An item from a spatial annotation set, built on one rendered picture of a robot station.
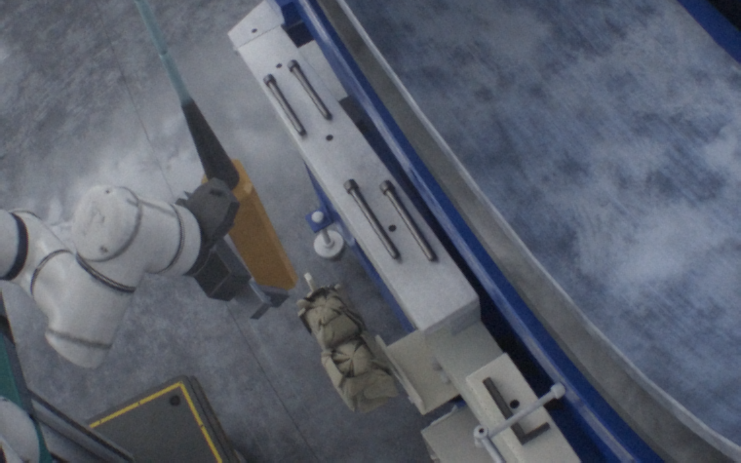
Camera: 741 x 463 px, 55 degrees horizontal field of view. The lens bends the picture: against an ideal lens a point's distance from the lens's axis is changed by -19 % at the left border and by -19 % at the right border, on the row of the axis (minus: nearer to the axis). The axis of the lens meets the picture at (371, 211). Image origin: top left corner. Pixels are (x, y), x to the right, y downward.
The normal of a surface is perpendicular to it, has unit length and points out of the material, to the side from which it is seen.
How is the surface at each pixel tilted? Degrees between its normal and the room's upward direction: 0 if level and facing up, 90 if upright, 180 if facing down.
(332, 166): 0
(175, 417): 0
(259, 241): 90
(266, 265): 90
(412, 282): 0
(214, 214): 24
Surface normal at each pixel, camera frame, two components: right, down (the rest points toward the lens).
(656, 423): -0.34, -0.76
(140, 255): 0.76, 0.48
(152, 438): -0.15, -0.51
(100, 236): -0.34, -0.19
